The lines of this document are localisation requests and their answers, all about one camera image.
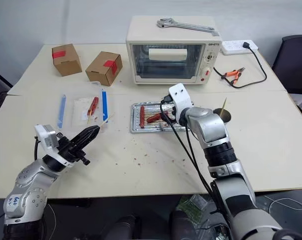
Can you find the bare wooden skewer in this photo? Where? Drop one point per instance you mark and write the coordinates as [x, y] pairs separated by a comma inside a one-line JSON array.
[[107, 120]]

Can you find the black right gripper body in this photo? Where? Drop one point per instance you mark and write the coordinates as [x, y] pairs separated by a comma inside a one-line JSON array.
[[175, 115]]

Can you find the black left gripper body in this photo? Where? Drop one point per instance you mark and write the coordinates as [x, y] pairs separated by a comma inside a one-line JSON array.
[[68, 150]]

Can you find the sausage on wooden skewer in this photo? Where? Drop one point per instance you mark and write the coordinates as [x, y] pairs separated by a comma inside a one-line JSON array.
[[93, 105]]

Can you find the silver metal baking tray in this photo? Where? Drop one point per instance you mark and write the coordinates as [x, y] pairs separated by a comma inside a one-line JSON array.
[[150, 127]]

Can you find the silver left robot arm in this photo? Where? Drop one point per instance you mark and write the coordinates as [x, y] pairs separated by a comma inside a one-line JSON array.
[[28, 190]]

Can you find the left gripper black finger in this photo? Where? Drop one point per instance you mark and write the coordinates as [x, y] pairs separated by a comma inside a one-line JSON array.
[[89, 140], [86, 131]]

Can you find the blue container clip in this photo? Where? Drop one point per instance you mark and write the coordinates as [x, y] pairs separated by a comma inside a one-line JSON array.
[[61, 111], [104, 105]]

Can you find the silver adjustable wrench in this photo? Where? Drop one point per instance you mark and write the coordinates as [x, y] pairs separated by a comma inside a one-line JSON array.
[[185, 26]]

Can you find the white power strip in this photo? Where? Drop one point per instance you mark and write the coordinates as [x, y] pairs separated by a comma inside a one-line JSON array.
[[234, 47]]

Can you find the clear plastic container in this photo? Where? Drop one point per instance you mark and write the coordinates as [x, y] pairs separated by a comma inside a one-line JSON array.
[[80, 107]]

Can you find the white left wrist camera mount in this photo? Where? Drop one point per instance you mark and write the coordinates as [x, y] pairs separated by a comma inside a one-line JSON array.
[[46, 140]]

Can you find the black office chair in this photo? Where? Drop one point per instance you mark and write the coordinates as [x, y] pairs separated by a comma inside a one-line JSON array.
[[293, 62]]

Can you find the cardboard box with red tape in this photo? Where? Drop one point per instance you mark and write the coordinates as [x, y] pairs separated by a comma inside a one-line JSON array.
[[66, 60], [104, 68]]

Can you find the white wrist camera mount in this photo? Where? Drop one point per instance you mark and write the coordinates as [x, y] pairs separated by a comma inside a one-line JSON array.
[[46, 140], [180, 98]]

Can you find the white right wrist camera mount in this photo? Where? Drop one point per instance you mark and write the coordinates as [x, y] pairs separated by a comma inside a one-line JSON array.
[[180, 98]]

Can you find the wooden skewer in cup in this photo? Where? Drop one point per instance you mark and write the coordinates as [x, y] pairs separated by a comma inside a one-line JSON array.
[[224, 106]]

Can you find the cream toaster oven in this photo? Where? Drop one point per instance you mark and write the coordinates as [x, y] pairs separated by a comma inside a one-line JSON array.
[[170, 55]]

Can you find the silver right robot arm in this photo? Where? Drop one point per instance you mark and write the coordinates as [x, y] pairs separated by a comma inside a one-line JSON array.
[[223, 160]]

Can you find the dark metal cup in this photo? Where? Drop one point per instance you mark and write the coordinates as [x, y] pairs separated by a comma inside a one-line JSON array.
[[226, 117]]

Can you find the bent red sausage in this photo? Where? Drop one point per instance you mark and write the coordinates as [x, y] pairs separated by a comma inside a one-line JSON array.
[[154, 117]]

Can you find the clear bag with green contents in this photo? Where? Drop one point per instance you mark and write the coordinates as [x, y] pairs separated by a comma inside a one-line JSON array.
[[193, 207]]

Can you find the straight red sausage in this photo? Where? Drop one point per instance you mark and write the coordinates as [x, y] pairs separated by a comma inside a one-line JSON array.
[[142, 116]]

